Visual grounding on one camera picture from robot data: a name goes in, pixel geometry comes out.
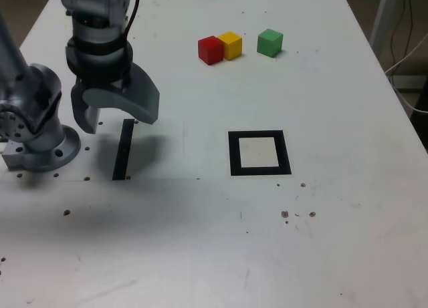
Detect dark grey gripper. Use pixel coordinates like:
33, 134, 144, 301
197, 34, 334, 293
70, 61, 161, 134

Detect red cube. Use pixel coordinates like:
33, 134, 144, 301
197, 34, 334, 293
197, 35, 225, 66

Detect yellow cube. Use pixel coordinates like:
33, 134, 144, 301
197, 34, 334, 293
217, 31, 243, 61

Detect green cube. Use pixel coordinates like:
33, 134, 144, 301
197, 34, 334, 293
256, 28, 284, 58

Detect black tape square outline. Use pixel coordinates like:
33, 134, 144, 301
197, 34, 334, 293
227, 130, 292, 177

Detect black tape strip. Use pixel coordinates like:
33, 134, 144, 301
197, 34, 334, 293
112, 118, 135, 181

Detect grey metal bar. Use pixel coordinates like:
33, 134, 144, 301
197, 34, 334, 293
389, 74, 428, 90

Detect white metal post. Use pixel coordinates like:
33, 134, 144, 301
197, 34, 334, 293
369, 0, 402, 63

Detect white cable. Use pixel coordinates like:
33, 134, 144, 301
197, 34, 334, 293
384, 33, 428, 114

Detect thin black hanging cable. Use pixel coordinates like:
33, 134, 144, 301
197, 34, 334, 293
390, 0, 416, 60

